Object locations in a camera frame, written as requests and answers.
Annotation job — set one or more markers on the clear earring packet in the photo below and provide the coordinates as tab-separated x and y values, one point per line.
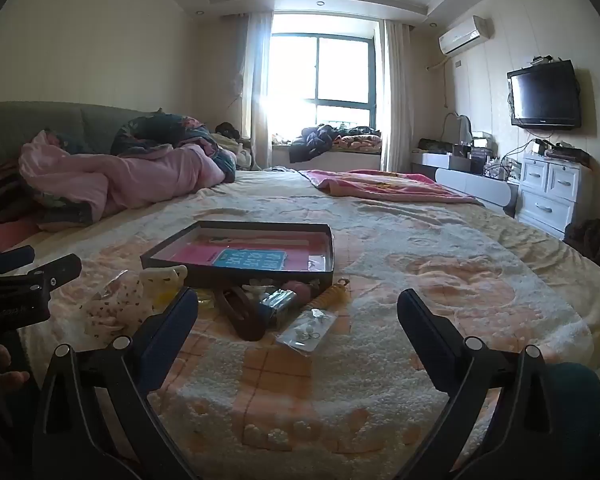
307	332

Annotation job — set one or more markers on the sheer white curtain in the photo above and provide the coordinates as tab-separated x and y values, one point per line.
254	90
394	95

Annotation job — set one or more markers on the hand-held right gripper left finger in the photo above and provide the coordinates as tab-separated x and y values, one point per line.
179	312

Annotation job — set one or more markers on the green headboard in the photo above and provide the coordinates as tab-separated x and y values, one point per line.
30	125

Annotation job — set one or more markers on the spotted scrunchie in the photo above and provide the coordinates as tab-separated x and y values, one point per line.
115	307

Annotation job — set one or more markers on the white desk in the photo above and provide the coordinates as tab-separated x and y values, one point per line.
470	182

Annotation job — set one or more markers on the pink quilt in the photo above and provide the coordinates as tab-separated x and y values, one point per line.
145	175

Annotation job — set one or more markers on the white drawer cabinet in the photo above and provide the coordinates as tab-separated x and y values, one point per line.
552	190

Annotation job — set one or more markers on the blue small box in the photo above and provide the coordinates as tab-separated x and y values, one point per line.
279	307

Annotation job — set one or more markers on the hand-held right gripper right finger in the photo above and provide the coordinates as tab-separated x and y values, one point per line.
416	317

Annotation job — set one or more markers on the dark bag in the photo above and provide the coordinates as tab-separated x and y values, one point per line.
587	242

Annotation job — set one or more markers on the blue booklet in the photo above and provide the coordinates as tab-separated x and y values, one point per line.
249	258

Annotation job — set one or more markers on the floral cushion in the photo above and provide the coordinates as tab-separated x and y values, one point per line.
360	140

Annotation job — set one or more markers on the black wall television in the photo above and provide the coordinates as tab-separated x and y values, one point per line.
544	94

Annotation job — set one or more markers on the brown hair clip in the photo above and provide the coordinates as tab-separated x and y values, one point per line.
245	315

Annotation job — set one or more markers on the dark floral quilt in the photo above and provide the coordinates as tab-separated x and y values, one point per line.
150	130

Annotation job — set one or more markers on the person's left hand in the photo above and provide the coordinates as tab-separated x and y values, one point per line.
14	379

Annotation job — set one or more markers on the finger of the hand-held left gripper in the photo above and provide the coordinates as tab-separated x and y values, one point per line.
10	259
55	270

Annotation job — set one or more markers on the pink printed blanket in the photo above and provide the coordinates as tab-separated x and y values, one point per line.
390	185

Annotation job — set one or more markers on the black set-top box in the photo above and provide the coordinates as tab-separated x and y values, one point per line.
562	152

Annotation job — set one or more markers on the white round vanity mirror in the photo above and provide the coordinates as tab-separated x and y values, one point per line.
457	127

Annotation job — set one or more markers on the pink hair bobble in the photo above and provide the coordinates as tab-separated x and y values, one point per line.
295	291

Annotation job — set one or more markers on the window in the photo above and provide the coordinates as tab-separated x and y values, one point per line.
320	70

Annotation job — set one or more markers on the dark jacket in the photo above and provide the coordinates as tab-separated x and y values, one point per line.
312	140

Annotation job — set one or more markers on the white flower hair clip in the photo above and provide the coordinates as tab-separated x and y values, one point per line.
257	288

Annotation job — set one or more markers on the black tray box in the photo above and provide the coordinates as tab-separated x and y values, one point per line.
280	272

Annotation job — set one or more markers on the teal trouser leg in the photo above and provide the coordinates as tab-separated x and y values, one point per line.
575	410

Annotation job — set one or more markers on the white air conditioner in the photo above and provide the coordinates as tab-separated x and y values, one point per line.
464	35

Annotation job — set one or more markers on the cream hair claw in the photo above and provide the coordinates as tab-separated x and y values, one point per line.
162	280

